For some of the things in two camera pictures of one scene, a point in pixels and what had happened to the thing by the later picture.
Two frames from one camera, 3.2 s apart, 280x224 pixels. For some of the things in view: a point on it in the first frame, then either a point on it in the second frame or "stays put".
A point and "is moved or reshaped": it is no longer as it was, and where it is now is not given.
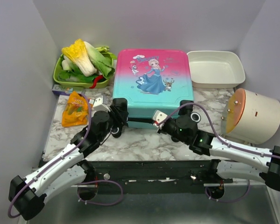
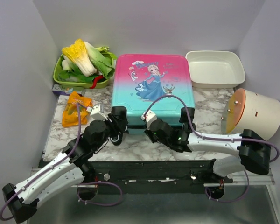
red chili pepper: x=95 y=81 stays put
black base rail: x=181 y=177 stays put
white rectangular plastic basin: x=215 y=69 stays put
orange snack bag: x=76 y=111 stays put
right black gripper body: x=171 y=129 -> x=153 y=137
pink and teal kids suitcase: x=152 y=80 is moved or reshaped
